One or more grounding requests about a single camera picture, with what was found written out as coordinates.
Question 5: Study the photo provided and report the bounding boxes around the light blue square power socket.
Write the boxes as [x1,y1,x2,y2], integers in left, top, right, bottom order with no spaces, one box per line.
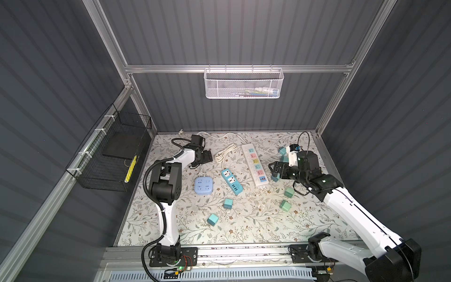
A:
[194,176,213,196]

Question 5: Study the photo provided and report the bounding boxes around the teal charger cube front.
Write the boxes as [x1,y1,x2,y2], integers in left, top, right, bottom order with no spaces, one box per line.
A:
[207,213,219,226]

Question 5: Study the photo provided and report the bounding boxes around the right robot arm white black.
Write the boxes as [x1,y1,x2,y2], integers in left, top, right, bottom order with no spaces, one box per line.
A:
[268,150,422,282]

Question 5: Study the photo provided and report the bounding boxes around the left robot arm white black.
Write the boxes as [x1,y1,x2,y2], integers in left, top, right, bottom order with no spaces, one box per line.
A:
[143,149,213,247]

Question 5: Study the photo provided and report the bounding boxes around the teal charger cube top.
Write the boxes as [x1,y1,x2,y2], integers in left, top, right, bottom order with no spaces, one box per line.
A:
[278,147,287,156]

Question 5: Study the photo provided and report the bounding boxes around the white multicolour power strip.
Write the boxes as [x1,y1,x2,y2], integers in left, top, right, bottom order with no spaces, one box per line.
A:
[241,143,269,188]

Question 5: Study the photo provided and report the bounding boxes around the green charger cube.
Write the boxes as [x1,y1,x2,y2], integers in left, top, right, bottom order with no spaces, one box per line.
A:
[279,200,291,212]
[284,187,295,198]

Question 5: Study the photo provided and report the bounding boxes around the green charger cube lower right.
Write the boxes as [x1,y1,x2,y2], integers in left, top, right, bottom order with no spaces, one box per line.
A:
[279,200,291,212]

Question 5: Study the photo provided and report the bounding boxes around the teal power strip with USB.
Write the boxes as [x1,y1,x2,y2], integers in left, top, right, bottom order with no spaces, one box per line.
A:
[221,169,243,196]

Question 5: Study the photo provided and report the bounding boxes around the items in white basket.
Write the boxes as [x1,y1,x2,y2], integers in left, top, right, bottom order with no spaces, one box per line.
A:
[233,87,280,99]

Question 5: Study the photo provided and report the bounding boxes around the black pad in basket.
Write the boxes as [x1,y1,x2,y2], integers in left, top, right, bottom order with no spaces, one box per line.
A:
[102,133,146,161]

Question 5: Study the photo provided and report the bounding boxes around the yellow striped item in basket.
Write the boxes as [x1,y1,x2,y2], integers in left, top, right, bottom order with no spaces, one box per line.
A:
[124,155,138,183]

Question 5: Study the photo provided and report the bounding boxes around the white coiled power cable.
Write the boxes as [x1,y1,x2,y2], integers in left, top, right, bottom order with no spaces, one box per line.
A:
[214,143,238,163]

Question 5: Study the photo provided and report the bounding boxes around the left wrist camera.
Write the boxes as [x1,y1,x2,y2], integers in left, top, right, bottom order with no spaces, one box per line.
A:
[191,135,206,148]

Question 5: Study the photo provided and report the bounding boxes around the long white cable at back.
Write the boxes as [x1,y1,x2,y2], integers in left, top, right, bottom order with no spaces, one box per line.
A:
[178,129,247,145]

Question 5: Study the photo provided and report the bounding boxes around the white wire mesh basket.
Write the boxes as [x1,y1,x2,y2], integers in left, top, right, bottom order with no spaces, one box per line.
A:
[203,68,285,99]

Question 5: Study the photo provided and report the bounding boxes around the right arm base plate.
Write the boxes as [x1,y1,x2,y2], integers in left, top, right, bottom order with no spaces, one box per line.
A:
[288,244,337,265]

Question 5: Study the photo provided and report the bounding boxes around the black wire mesh basket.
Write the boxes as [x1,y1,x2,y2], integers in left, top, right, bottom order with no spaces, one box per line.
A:
[66,105,152,192]

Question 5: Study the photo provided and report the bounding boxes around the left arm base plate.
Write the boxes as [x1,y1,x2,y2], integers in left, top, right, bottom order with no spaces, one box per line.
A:
[148,246,198,267]

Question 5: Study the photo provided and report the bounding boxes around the white slotted cable duct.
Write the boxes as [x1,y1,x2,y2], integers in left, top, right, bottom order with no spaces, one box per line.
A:
[107,267,318,282]

